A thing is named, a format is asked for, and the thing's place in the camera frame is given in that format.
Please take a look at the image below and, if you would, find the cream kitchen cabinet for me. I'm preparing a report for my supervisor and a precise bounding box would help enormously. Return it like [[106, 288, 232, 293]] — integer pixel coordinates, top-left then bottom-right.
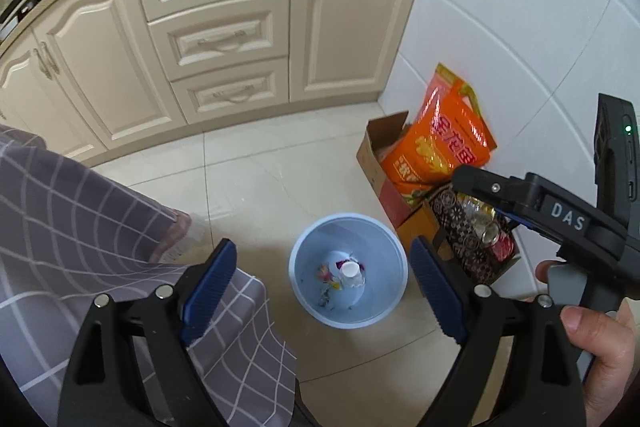
[[0, 0, 437, 168]]

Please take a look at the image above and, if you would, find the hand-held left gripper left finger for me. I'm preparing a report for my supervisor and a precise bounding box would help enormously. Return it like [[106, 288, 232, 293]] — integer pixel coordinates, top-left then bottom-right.
[[57, 238, 239, 427]]

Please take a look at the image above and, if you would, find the brown cardboard box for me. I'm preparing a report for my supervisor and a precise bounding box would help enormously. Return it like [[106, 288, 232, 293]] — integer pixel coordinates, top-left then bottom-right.
[[356, 111, 426, 230]]

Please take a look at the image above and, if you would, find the cream cabinet door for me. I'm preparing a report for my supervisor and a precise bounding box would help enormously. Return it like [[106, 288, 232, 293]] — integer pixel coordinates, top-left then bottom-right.
[[0, 29, 108, 160], [31, 0, 188, 152], [290, 0, 432, 104]]

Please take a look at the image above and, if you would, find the person's right hand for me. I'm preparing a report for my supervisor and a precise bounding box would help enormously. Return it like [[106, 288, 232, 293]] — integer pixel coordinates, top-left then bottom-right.
[[535, 260, 640, 427]]

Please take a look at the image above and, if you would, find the blue plastic trash bin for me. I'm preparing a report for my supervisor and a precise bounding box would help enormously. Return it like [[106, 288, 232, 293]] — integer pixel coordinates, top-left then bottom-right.
[[288, 214, 409, 330]]

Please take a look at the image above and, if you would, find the metal door handle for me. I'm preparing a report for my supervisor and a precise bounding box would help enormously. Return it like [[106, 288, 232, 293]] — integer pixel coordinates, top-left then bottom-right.
[[41, 41, 61, 75], [32, 49, 52, 80]]

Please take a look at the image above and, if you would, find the metal drawer handle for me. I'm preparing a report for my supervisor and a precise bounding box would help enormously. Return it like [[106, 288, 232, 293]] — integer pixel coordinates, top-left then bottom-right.
[[212, 87, 256, 104], [197, 32, 248, 50]]

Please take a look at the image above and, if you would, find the red can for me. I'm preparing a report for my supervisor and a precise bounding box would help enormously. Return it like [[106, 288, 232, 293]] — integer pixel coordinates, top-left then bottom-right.
[[491, 237, 517, 261]]

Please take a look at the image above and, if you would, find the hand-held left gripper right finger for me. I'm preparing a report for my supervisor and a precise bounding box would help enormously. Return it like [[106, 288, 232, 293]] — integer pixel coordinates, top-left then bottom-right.
[[409, 235, 588, 427]]

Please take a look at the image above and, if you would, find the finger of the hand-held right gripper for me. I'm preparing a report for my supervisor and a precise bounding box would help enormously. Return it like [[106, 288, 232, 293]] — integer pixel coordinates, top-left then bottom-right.
[[452, 164, 556, 234]]

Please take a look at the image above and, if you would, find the orange printed food bag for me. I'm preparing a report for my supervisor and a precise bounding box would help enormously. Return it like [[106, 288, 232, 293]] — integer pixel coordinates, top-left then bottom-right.
[[381, 77, 497, 208]]

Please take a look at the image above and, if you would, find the small colourful wrapper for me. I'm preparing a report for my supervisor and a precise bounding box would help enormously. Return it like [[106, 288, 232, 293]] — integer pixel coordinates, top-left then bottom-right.
[[314, 259, 346, 308]]

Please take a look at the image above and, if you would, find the grey checked tablecloth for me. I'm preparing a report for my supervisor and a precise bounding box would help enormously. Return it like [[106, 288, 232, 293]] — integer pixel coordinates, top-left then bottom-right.
[[0, 124, 298, 427]]

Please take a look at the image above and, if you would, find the white paper cup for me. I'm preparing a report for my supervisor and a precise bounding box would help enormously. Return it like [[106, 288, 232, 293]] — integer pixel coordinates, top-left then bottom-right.
[[340, 259, 364, 291]]

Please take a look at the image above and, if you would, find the dark patterned tote bag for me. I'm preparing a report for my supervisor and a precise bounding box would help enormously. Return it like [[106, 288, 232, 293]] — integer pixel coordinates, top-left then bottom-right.
[[427, 184, 501, 278]]

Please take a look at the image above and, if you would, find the gold foil packet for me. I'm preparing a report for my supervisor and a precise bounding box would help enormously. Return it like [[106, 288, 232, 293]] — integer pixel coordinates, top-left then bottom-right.
[[459, 193, 497, 228]]

